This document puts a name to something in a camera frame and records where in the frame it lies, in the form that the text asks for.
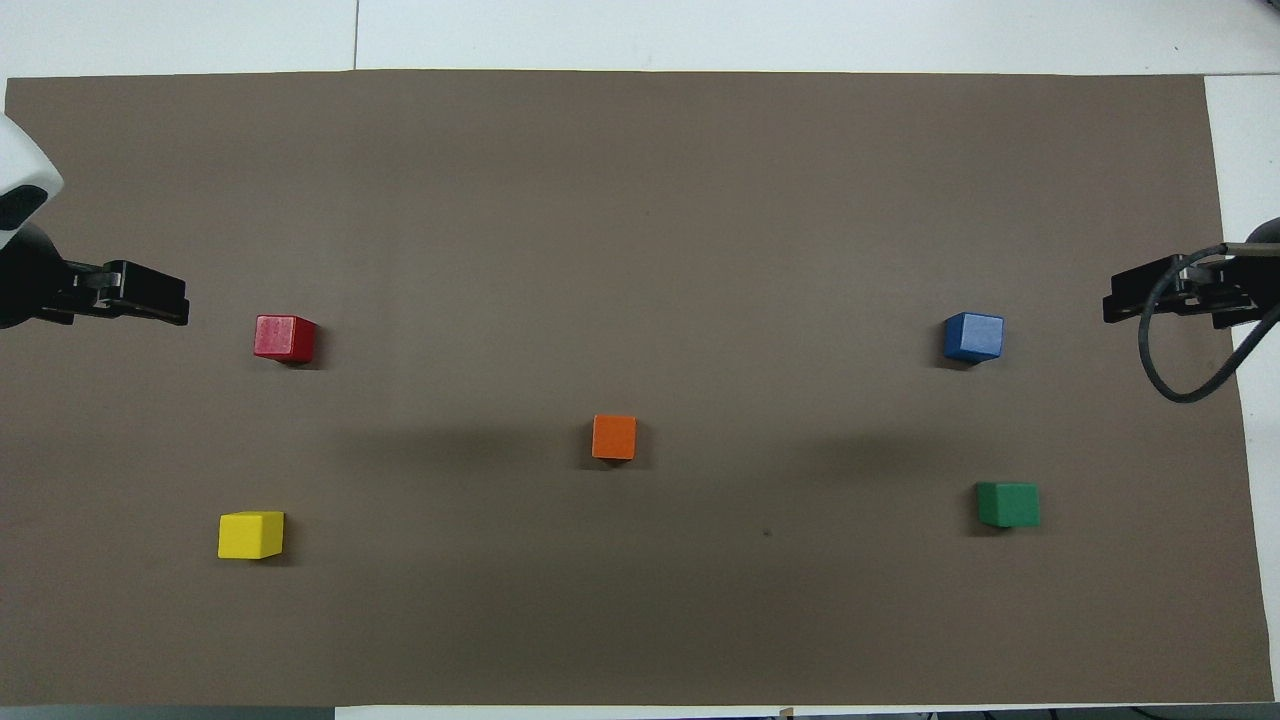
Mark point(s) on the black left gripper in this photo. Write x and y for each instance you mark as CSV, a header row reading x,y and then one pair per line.
x,y
25,280

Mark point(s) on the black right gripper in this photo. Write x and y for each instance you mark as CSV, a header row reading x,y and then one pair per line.
x,y
1268,270

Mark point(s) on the red wooden block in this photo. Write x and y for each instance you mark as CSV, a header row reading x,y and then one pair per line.
x,y
283,337

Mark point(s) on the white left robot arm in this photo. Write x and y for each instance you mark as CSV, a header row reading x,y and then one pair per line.
x,y
20,160

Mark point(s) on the blue wooden block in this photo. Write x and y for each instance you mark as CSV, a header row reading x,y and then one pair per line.
x,y
973,337

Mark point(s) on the green wooden block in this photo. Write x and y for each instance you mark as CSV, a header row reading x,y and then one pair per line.
x,y
1008,505

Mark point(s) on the yellow wooden block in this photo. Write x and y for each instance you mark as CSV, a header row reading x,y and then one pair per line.
x,y
250,535

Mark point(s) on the orange wooden block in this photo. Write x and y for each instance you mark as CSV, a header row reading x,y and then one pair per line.
x,y
614,437

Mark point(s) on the brown table mat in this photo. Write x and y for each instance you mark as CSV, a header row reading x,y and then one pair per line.
x,y
640,220

